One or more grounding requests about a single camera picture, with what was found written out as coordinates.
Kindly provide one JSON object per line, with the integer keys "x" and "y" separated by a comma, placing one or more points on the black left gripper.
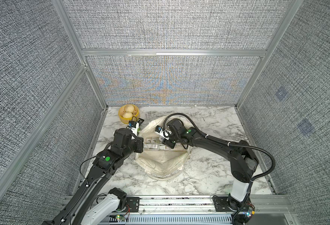
{"x": 139, "y": 141}

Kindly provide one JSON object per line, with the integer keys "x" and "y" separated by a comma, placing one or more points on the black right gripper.
{"x": 166, "y": 142}

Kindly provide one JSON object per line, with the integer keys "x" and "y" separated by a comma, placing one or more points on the cream canvas tote bag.
{"x": 160, "y": 165}

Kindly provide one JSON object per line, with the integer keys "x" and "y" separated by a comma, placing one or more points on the clear compass case blue compass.
{"x": 154, "y": 147}

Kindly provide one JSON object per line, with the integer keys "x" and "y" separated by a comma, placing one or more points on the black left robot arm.
{"x": 104, "y": 167}

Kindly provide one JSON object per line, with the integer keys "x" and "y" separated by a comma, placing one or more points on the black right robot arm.
{"x": 242, "y": 158}

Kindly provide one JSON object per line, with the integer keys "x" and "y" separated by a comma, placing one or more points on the black snack packet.
{"x": 140, "y": 121}

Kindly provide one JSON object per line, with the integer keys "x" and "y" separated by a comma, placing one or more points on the front white steamed bun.
{"x": 127, "y": 115}

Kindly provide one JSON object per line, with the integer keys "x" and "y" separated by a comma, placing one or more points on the white steamed bun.
{"x": 130, "y": 108}
{"x": 127, "y": 115}

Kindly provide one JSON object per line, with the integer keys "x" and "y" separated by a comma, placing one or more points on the rear white steamed bun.
{"x": 130, "y": 108}

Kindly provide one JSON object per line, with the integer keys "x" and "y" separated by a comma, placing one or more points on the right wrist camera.
{"x": 172, "y": 127}

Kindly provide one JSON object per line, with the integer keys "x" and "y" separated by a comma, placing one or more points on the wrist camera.
{"x": 172, "y": 127}
{"x": 123, "y": 136}

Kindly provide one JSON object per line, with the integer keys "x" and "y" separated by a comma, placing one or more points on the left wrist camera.
{"x": 123, "y": 136}

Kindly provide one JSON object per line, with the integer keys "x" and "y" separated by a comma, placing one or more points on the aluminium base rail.
{"x": 203, "y": 210}

